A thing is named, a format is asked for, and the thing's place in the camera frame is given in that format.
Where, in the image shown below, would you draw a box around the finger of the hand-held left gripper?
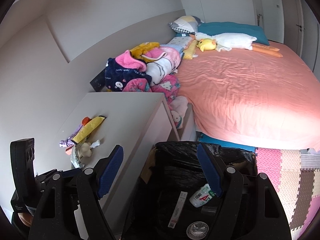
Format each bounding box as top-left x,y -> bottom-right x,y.
61,169 -> 84,180

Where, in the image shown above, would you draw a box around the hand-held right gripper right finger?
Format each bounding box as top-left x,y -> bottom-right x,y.
197,143 -> 292,240

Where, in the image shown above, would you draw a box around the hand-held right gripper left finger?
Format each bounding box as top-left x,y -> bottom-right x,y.
28,144 -> 124,240

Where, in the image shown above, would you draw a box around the beige tissue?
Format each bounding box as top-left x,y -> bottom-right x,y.
76,142 -> 93,159

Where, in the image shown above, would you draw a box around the small white plastic bottle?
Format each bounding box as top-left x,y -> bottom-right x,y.
189,184 -> 217,208

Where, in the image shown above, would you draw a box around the purple wrapper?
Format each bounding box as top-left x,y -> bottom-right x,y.
59,137 -> 75,148

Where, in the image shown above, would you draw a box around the black trash bin bag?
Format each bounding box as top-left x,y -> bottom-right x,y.
121,141 -> 258,240

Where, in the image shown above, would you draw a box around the long white strip box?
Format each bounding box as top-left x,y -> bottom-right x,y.
168,191 -> 188,229

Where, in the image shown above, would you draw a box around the round silver foil lid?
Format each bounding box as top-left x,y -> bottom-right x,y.
186,221 -> 209,239

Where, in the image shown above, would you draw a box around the person's left hand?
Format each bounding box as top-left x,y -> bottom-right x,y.
20,213 -> 33,225

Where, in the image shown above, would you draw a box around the white bedside cabinet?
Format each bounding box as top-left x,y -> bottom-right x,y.
55,92 -> 180,240

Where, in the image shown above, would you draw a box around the white cat plush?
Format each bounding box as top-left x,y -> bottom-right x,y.
170,96 -> 188,130

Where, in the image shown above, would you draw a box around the coloured foam puzzle mats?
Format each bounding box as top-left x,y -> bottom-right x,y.
199,132 -> 320,240

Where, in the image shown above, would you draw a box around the bed with salmon sheet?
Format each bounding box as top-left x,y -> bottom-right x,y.
172,40 -> 320,153

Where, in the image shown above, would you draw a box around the pink cat print blanket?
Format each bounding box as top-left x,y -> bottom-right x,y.
122,74 -> 182,105

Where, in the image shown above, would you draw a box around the navy fleece robe pink lining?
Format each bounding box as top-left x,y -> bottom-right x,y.
104,50 -> 153,92

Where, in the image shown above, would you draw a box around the grey ribbed mat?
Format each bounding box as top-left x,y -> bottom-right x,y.
299,152 -> 320,171

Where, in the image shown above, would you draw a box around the white blanket with lines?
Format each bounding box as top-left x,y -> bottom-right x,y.
146,57 -> 175,85

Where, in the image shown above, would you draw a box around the light pink blanket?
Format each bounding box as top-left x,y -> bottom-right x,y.
147,45 -> 183,73

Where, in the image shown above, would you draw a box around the small yellow pillow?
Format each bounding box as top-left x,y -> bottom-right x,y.
182,40 -> 198,60

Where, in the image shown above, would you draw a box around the yellow duck plush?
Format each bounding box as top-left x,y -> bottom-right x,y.
196,38 -> 217,52

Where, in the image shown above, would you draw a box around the yellow fleece garment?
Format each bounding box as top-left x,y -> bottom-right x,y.
130,42 -> 160,63

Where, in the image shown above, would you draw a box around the white dotted pillow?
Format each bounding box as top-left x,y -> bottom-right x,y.
166,36 -> 193,49

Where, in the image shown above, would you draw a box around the white goose plush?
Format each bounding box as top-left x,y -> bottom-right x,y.
189,32 -> 283,58

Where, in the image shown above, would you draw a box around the teal pillow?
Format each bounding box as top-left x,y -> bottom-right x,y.
197,22 -> 270,46

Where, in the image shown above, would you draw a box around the grey yellow patterned pillow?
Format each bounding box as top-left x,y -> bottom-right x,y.
169,16 -> 205,34

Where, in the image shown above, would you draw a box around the white wardrobe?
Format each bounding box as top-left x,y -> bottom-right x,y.
175,0 -> 304,53

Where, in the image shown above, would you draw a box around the dark wall socket panel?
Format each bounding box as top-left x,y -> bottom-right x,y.
90,70 -> 106,92

